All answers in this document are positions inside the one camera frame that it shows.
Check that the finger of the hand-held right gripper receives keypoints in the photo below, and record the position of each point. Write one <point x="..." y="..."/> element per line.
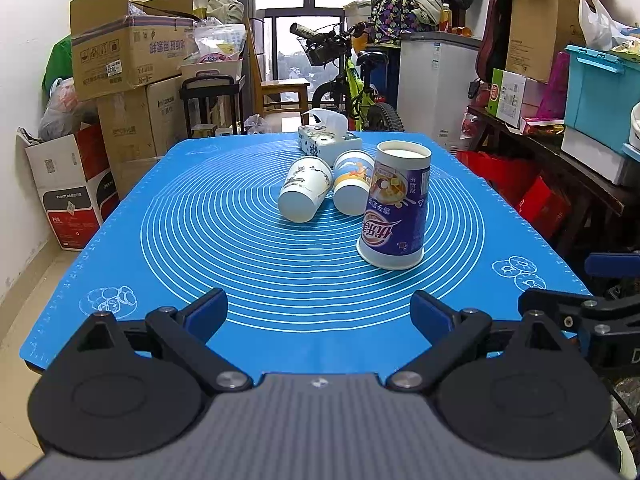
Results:
<point x="612" y="265"/>
<point x="550" y="304"/>

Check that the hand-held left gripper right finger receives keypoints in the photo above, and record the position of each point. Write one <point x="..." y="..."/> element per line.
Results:
<point x="431" y="311"/>

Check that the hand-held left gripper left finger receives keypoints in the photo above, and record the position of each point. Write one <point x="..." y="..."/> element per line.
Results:
<point x="209" y="311"/>

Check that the purple paper cup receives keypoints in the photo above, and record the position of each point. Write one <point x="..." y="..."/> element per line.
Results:
<point x="395" y="210"/>

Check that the white orange-blue print paper cup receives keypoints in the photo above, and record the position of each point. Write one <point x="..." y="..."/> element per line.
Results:
<point x="351" y="185"/>

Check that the white ink-print paper cup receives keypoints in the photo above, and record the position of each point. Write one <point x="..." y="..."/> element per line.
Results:
<point x="302" y="190"/>

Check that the blue silicone baking mat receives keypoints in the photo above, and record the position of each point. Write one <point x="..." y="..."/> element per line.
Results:
<point x="250" y="260"/>

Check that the red gift box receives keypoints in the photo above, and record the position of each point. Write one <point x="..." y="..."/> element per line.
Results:
<point x="545" y="207"/>

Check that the white storage box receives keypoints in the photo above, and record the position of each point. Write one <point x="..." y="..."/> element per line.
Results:
<point x="592" y="152"/>

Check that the dark wooden side table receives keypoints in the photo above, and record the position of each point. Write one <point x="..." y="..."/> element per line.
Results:
<point x="565" y="160"/>

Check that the blue plastic storage bin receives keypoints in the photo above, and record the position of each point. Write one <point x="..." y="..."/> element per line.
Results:
<point x="600" y="95"/>

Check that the white red black carton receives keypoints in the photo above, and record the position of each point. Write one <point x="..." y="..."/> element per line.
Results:
<point x="70" y="195"/>

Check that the pink bag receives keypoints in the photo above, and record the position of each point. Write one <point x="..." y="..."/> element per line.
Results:
<point x="554" y="87"/>

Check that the green white product box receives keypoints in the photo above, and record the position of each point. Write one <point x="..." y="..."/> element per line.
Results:
<point x="507" y="95"/>

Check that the white blue-patterned tissue box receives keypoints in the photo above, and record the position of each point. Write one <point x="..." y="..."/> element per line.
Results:
<point x="327" y="139"/>

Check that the plain brown cardboard box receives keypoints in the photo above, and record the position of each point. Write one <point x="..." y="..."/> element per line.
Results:
<point x="142" y="120"/>

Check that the black utility cart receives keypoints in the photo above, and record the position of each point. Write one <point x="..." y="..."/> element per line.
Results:
<point x="207" y="91"/>

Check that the white chest freezer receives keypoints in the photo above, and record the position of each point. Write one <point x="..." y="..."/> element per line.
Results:
<point x="435" y="90"/>

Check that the wooden chair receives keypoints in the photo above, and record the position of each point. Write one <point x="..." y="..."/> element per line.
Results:
<point x="280" y="91"/>

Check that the green black bicycle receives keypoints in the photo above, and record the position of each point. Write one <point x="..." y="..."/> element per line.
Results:
<point x="357" y="90"/>

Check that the tall brown cardboard box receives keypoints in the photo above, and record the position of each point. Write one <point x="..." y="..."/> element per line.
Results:
<point x="535" y="35"/>

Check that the white plastic bag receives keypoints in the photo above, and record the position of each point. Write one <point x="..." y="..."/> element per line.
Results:
<point x="597" y="22"/>

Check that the clear plastic bag with contents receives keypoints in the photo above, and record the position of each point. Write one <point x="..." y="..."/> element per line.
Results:
<point x="65" y="110"/>

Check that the dark red long bag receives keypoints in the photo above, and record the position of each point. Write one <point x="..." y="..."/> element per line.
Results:
<point x="492" y="30"/>

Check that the pile of plastic bags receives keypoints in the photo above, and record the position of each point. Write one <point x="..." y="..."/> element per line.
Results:
<point x="220" y="42"/>

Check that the large open cardboard box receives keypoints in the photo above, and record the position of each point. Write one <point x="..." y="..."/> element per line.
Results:
<point x="130" y="50"/>

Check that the orange drink bottle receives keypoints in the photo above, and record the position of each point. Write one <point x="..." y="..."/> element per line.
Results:
<point x="445" y="17"/>

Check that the green bag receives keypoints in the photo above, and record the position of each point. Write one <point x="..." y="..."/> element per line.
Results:
<point x="56" y="60"/>

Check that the colourful patterned cloth bundle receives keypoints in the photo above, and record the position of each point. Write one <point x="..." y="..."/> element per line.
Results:
<point x="395" y="12"/>

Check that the white bucket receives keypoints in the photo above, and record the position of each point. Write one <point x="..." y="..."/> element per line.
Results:
<point x="357" y="15"/>

